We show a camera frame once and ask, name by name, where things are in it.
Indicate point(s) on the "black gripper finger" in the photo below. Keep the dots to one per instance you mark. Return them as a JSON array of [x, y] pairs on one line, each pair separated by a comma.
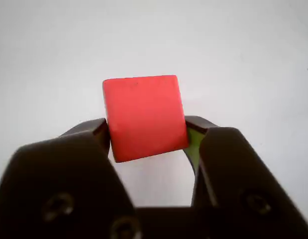
[[59, 179], [238, 179]]

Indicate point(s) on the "red lego block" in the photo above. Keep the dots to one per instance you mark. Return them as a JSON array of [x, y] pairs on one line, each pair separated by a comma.
[[146, 117]]

